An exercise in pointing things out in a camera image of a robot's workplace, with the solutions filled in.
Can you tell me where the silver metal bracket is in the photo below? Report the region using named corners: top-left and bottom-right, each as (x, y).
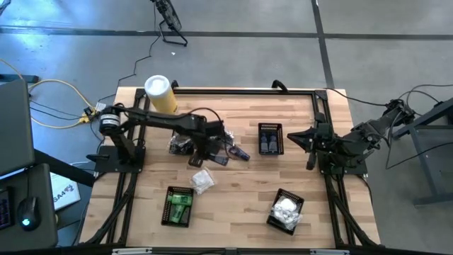
top-left (310, 249), bottom-right (350, 255)
top-left (112, 247), bottom-right (153, 255)

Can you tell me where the white paper booklet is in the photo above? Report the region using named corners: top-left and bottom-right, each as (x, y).
top-left (49, 171), bottom-right (81, 213)

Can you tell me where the black slotted plastic basket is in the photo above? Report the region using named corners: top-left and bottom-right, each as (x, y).
top-left (265, 188), bottom-right (305, 237)
top-left (258, 123), bottom-right (285, 156)
top-left (168, 134), bottom-right (195, 157)
top-left (161, 183), bottom-right (195, 227)

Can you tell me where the black keyboard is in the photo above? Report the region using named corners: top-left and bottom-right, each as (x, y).
top-left (0, 186), bottom-right (16, 231)

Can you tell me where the dark grey desk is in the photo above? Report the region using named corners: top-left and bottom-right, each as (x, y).
top-left (0, 162), bottom-right (59, 251)

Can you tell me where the black floor cable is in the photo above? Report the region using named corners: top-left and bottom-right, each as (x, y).
top-left (97, 3), bottom-right (159, 104)

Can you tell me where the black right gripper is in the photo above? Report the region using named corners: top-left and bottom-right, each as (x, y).
top-left (287, 112), bottom-right (336, 171)

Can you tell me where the yellow floor cable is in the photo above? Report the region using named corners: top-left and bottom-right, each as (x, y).
top-left (0, 58), bottom-right (96, 130)

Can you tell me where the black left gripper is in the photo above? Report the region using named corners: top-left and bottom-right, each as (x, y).
top-left (188, 120), bottom-right (227, 168)

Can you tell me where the grey side table frame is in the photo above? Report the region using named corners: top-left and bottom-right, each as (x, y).
top-left (391, 97), bottom-right (453, 207)

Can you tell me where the yellow canister with white lid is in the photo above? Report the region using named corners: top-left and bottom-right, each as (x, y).
top-left (144, 74), bottom-right (179, 115)

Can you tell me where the grey laptop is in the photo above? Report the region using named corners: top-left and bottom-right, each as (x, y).
top-left (0, 78), bottom-right (36, 177)

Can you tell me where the black computer mouse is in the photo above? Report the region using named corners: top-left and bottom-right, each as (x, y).
top-left (17, 196), bottom-right (42, 232)

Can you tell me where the white cotton swabs bag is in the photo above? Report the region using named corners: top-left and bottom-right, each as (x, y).
top-left (275, 196), bottom-right (298, 213)
top-left (190, 167), bottom-right (216, 196)
top-left (270, 208), bottom-right (302, 231)

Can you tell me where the black floor fan stand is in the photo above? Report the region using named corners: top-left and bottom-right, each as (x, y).
top-left (150, 0), bottom-right (189, 47)

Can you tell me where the green toiletry bottle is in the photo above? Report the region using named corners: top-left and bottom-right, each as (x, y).
top-left (168, 205), bottom-right (191, 225)
top-left (171, 193), bottom-right (194, 207)

